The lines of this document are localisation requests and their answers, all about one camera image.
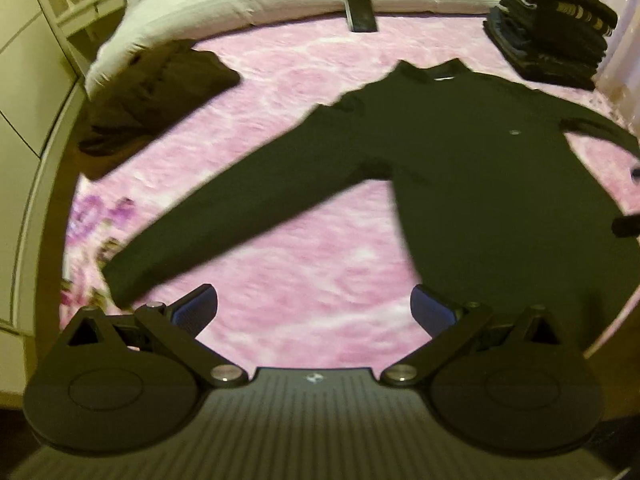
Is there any stack of folded dark clothes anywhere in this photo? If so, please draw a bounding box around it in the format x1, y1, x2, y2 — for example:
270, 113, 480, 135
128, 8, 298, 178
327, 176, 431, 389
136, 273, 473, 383
482, 0, 619, 92

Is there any pile of black clothes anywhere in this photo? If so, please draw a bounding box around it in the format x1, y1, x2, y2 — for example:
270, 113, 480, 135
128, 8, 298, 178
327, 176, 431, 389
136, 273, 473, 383
77, 40, 242, 181

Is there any cream wardrobe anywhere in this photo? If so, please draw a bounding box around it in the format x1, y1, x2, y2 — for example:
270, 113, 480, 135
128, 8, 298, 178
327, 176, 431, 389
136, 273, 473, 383
0, 0, 88, 396

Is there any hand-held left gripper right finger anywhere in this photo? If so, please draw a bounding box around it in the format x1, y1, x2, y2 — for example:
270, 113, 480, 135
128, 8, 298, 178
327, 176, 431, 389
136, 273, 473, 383
380, 284, 568, 388

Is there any black long-sleeve shirt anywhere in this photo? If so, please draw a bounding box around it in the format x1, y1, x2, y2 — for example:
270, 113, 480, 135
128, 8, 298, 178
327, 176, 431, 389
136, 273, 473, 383
102, 58, 640, 356

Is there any pink floral blanket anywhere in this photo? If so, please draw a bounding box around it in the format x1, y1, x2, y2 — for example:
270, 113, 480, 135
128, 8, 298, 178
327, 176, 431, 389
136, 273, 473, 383
60, 17, 640, 368

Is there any black phone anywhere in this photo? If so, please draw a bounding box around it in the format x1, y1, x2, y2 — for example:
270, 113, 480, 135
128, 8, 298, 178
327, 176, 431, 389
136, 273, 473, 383
343, 0, 378, 33

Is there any cream bedside table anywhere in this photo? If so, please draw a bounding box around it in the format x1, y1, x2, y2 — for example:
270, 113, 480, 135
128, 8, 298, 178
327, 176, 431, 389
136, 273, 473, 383
30, 0, 141, 76

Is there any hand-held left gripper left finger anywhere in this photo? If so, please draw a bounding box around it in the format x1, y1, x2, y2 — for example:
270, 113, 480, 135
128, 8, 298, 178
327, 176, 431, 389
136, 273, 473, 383
65, 284, 248, 388

